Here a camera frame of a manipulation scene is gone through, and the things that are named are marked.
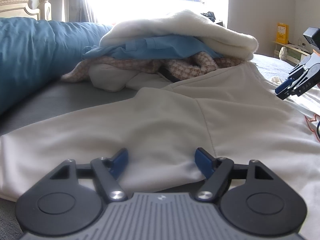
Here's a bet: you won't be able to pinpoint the white bear print sweatshirt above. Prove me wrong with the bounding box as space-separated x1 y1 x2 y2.
0 61 320 205

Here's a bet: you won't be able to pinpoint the dark clothes on windowsill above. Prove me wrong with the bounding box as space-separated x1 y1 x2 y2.
201 11 223 27

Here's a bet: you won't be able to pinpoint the white and green desk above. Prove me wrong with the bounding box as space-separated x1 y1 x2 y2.
274 41 310 66

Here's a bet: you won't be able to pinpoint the white yarn ball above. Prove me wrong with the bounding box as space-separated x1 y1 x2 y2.
279 46 288 61

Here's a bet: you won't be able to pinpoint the yellow box on desk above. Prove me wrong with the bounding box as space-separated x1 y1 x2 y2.
276 22 289 44

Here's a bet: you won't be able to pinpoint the grey bed sheet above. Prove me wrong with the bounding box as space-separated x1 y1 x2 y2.
0 53 320 240

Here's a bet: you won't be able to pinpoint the light blue garment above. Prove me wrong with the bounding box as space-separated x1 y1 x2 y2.
82 35 223 60

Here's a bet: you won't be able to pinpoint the cream fleece garment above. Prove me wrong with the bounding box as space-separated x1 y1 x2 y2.
99 10 259 61

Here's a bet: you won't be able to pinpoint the blue duvet roll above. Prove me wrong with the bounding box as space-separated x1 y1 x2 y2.
1 17 111 113

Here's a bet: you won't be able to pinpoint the grey curtain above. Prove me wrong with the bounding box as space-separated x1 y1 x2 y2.
68 0 97 23

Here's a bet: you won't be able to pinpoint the cream carved headboard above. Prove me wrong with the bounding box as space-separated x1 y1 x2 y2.
1 0 52 21

